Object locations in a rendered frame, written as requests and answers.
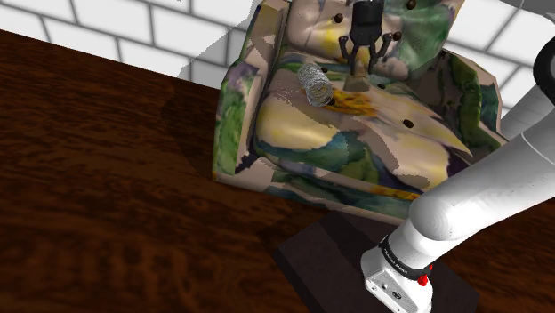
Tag tan cone shaped object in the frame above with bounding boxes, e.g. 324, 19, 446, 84
342, 71, 372, 93

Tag multicoloured patterned armchair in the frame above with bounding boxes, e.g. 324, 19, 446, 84
212, 0, 510, 227

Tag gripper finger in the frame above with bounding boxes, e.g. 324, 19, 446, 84
338, 35, 362, 77
366, 33, 392, 76

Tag dark robot stand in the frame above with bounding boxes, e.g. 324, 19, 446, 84
271, 211, 480, 313

